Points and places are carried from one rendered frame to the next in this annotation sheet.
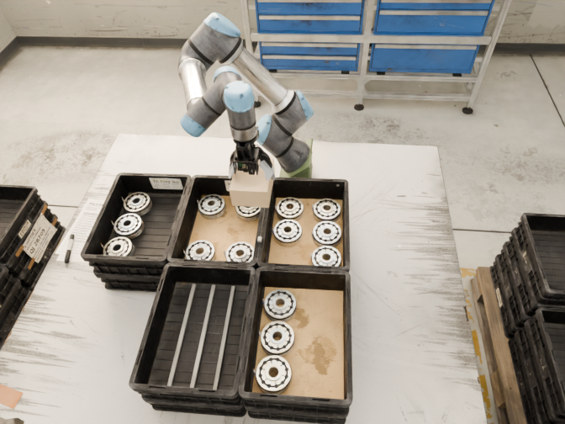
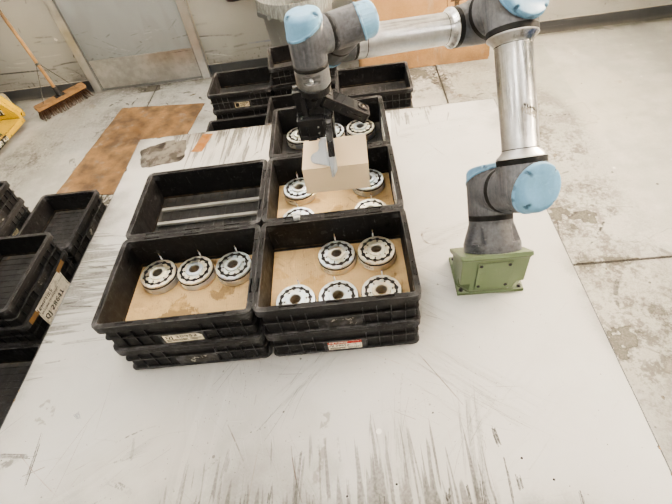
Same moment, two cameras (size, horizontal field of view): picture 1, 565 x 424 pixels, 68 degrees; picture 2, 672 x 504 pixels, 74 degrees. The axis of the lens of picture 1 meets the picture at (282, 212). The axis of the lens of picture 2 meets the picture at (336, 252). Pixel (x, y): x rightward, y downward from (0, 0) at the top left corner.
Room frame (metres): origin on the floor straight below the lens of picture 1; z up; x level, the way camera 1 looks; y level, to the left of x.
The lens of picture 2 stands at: (0.89, -0.83, 1.78)
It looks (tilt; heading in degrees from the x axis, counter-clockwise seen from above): 48 degrees down; 88
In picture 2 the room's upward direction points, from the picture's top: 11 degrees counter-clockwise
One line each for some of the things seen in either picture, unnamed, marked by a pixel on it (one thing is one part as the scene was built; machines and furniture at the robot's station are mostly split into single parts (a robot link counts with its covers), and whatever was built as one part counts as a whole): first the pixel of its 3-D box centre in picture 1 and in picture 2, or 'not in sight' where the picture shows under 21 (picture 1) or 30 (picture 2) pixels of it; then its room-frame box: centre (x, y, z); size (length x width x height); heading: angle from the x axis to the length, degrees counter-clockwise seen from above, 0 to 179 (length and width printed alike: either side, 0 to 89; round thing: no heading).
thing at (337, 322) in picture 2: (305, 230); (336, 271); (0.91, -0.08, 0.87); 0.40 x 0.30 x 0.11; 172
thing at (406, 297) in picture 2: (305, 221); (334, 258); (0.91, -0.08, 0.92); 0.40 x 0.30 x 0.02; 172
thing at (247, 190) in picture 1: (253, 180); (336, 163); (0.96, 0.09, 1.08); 0.16 x 0.12 x 0.07; 171
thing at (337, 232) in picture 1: (327, 232); (338, 296); (0.90, -0.15, 0.86); 0.10 x 0.10 x 0.01
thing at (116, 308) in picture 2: (299, 336); (190, 287); (0.51, -0.02, 0.87); 0.40 x 0.30 x 0.11; 172
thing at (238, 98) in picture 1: (240, 104); (307, 39); (0.94, 0.09, 1.40); 0.09 x 0.08 x 0.11; 17
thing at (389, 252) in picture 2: (289, 207); (376, 250); (1.02, -0.03, 0.86); 0.10 x 0.10 x 0.01
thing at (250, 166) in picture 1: (246, 151); (315, 110); (0.93, 0.09, 1.24); 0.09 x 0.08 x 0.12; 171
